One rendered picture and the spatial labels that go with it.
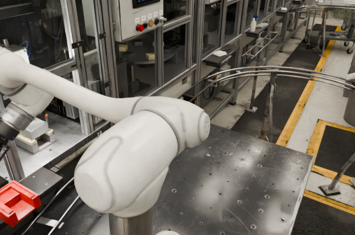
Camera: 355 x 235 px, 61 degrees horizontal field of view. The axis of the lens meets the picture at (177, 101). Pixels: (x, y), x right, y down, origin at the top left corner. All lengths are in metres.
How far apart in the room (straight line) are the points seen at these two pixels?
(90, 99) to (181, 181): 0.96
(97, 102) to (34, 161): 0.80
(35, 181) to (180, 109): 0.94
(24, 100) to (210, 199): 1.00
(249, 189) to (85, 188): 1.23
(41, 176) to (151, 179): 0.96
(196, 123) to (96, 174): 0.24
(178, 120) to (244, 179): 1.15
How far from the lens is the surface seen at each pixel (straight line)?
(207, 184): 1.69
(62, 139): 1.69
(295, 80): 4.78
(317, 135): 3.56
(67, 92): 0.87
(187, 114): 0.65
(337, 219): 2.69
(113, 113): 0.80
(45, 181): 1.46
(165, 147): 0.60
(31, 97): 1.07
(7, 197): 1.39
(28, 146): 1.64
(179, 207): 1.56
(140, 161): 0.55
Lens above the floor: 1.84
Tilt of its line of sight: 29 degrees down
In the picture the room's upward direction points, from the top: 1 degrees clockwise
